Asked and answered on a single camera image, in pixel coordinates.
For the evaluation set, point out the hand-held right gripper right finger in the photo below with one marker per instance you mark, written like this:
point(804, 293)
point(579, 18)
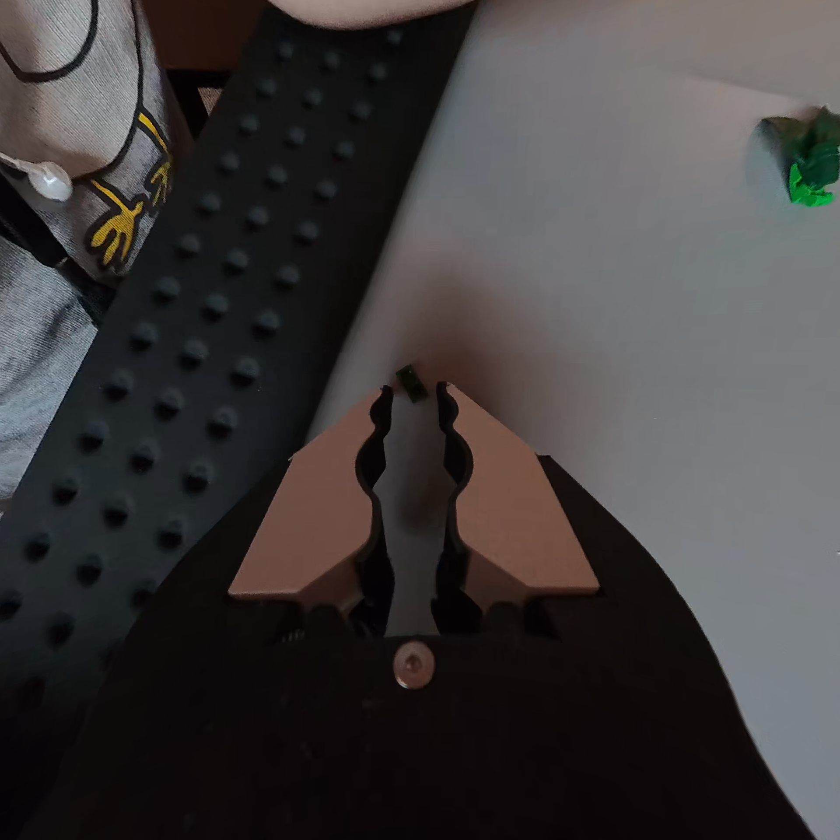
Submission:
point(518, 525)

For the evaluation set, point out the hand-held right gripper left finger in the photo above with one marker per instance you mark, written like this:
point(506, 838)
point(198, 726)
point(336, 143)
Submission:
point(308, 525)

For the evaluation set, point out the small green lego piece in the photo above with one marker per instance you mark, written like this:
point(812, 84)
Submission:
point(412, 384)

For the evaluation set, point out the green lego leaf assembly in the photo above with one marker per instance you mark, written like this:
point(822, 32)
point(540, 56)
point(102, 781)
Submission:
point(814, 170)

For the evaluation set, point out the black studded plate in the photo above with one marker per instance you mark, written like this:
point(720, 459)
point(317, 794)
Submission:
point(229, 262)

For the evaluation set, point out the white earphone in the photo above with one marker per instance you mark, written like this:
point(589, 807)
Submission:
point(49, 180)

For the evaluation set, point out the person's grey printed shirt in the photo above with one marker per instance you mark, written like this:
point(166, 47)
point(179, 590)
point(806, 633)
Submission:
point(65, 98)

